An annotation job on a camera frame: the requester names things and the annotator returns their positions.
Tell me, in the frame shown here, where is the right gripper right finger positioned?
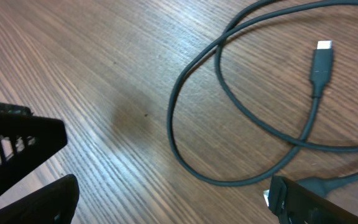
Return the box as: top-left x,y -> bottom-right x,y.
267,175 -> 358,224

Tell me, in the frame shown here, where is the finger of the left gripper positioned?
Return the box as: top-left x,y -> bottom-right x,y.
0,112 -> 68,196
0,102 -> 33,116

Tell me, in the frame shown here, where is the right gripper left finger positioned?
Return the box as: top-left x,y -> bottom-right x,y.
0,174 -> 80,224

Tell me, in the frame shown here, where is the black USB cable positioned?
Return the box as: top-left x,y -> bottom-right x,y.
166,0 -> 358,208

